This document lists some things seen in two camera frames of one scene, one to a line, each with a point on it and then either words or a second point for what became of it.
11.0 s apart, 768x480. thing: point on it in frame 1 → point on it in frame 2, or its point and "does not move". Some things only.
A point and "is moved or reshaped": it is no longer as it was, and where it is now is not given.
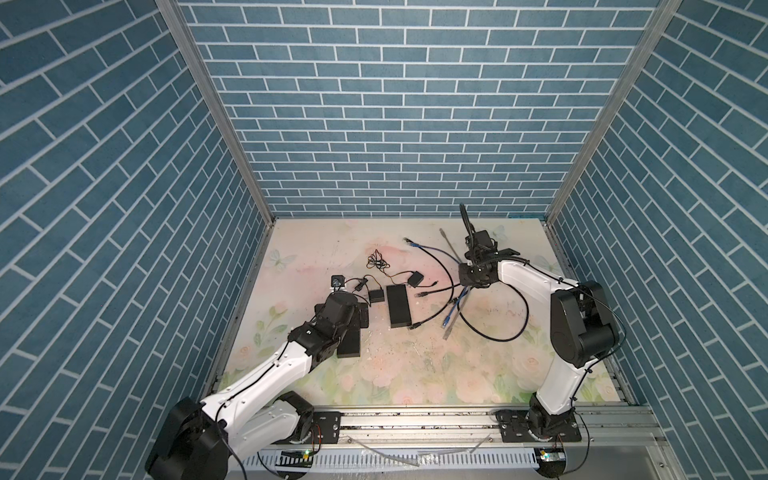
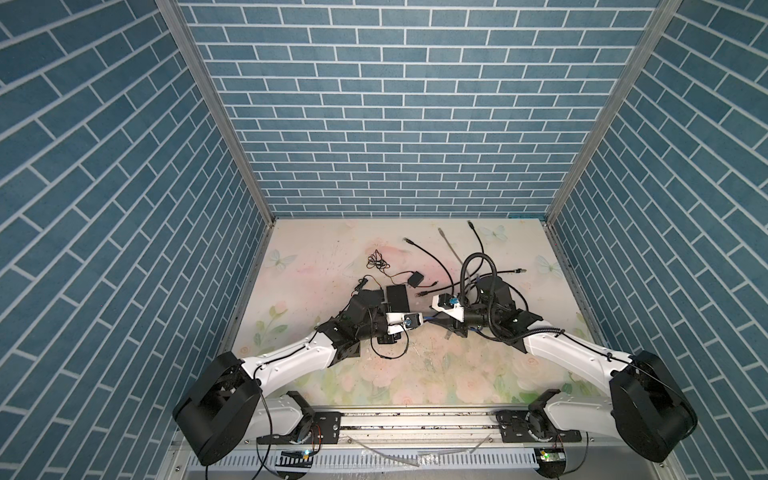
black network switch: x=350 y=342 is moved or reshaped
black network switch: x=398 y=309 does not move
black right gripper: x=463 y=277 → x=456 y=326
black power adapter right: x=415 y=279 does not move
